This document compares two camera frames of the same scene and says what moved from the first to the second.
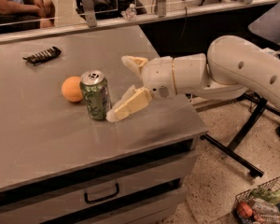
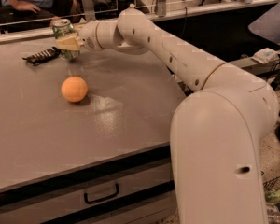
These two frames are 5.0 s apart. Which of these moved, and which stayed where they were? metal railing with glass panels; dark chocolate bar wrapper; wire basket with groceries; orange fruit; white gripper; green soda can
Moved: white gripper; green soda can
Stayed: orange fruit; dark chocolate bar wrapper; metal railing with glass panels; wire basket with groceries
